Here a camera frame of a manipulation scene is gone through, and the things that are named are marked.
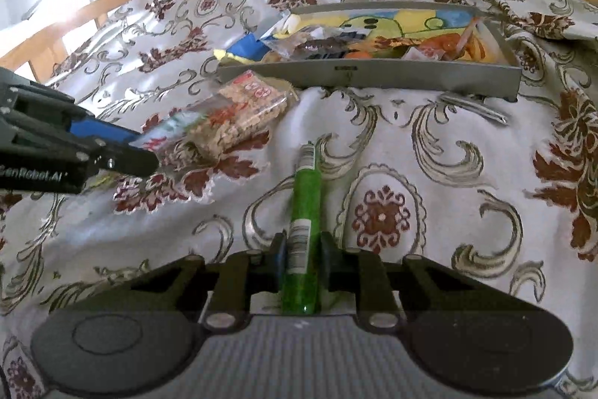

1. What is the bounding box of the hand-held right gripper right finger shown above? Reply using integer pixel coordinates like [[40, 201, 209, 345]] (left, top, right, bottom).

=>
[[320, 231, 472, 329]]

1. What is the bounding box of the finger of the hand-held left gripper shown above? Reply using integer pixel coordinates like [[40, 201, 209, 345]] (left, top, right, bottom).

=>
[[69, 117, 142, 146], [77, 140, 160, 176]]

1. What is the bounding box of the orange snack packet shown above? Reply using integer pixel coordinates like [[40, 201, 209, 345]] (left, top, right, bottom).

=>
[[434, 18, 491, 61]]

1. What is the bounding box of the green plastic tube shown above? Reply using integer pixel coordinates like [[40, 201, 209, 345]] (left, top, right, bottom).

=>
[[280, 141, 324, 316]]

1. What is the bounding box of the floral patterned bedspread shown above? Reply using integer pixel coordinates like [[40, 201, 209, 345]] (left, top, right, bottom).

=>
[[0, 0, 598, 399]]

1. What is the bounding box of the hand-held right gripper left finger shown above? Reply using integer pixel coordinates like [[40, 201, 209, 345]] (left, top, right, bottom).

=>
[[126, 231, 288, 329]]

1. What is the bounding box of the mixed nuts packet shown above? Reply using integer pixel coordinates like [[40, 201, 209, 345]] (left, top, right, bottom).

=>
[[266, 32, 310, 64]]

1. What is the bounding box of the pink snack packet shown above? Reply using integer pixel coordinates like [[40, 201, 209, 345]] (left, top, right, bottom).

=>
[[403, 44, 446, 62]]

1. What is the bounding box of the silver foil strip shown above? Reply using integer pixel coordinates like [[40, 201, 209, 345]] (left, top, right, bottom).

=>
[[438, 94, 511, 127]]

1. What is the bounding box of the dark brown snack packet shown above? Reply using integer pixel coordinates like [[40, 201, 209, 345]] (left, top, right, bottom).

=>
[[294, 38, 349, 60]]

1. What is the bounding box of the grey metal tray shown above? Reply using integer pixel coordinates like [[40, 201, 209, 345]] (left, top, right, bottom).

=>
[[216, 3, 523, 103]]

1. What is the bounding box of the white and green snack packet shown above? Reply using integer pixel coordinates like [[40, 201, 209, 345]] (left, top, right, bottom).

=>
[[128, 69, 300, 168]]

